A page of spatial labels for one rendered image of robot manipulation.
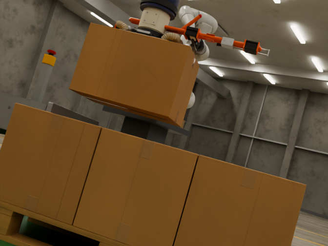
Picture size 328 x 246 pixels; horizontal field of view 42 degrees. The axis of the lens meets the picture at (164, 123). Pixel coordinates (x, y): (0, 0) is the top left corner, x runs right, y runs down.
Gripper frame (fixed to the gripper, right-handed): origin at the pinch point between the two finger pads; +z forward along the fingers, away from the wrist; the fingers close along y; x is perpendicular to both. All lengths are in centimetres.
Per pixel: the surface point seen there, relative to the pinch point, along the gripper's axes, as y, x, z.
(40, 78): 43, 115, -45
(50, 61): 29, 111, -45
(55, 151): 84, 22, 80
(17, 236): 121, 29, 76
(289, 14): -379, -21, -877
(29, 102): 66, 67, 36
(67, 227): 110, 8, 80
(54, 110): 66, 54, 32
